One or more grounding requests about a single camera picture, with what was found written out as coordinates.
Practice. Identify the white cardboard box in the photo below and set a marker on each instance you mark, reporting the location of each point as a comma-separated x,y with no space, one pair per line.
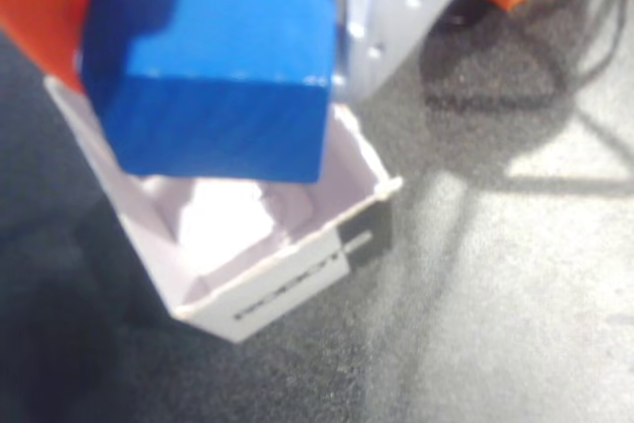
297,284

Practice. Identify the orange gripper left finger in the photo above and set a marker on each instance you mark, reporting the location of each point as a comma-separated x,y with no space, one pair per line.
39,2

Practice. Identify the blue cube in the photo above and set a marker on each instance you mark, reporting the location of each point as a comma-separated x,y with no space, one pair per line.
223,96

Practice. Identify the black table mat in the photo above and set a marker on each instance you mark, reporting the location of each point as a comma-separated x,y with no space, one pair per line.
495,294

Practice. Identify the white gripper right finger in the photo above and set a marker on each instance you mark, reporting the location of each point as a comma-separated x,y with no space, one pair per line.
396,7

